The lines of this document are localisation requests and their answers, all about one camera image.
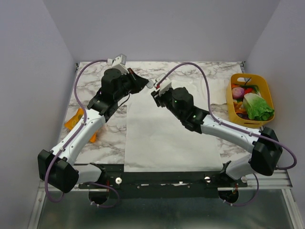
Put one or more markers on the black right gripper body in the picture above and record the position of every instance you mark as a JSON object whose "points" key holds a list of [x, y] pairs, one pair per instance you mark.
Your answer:
{"points": [[157, 97]]}

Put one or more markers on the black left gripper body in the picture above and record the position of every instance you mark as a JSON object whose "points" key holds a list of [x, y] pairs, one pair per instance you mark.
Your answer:
{"points": [[124, 90]]}

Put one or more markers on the white t-shirt with flower print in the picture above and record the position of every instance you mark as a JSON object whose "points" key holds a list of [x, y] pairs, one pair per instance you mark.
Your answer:
{"points": [[156, 141]]}

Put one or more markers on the round green blue brooch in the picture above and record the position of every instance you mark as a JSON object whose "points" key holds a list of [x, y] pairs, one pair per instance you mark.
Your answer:
{"points": [[150, 84]]}

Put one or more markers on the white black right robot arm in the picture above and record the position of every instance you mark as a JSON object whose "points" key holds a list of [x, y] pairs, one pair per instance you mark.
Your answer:
{"points": [[262, 145]]}

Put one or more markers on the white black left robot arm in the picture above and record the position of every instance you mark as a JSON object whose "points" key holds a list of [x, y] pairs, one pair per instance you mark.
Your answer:
{"points": [[56, 166]]}

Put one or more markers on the purple toy onion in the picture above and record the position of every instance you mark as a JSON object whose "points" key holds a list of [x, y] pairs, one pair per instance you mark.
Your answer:
{"points": [[238, 93]]}

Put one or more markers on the orange snack bag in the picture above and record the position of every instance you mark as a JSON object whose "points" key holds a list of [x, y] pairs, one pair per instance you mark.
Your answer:
{"points": [[71, 123]]}

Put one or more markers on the red toy tomato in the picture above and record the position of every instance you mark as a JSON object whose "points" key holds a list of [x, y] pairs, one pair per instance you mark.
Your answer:
{"points": [[249, 90]]}

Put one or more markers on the green toy cabbage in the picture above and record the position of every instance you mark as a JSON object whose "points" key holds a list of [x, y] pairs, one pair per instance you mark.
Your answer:
{"points": [[257, 108]]}

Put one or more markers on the yellow plastic basket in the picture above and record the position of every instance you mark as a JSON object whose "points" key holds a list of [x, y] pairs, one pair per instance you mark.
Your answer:
{"points": [[236, 111]]}

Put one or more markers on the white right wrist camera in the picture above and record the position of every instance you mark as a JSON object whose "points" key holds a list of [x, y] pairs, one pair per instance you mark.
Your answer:
{"points": [[163, 86]]}

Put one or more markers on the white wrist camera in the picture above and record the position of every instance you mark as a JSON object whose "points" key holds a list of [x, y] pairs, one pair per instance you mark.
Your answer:
{"points": [[120, 63], [163, 86]]}

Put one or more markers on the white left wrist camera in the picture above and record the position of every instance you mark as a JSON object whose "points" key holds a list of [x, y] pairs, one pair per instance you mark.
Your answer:
{"points": [[120, 63]]}

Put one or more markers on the black mounting base plate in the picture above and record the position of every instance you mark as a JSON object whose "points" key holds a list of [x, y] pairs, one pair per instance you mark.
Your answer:
{"points": [[165, 184]]}

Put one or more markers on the aluminium rail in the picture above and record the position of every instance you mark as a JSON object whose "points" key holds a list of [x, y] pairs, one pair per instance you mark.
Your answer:
{"points": [[279, 180]]}

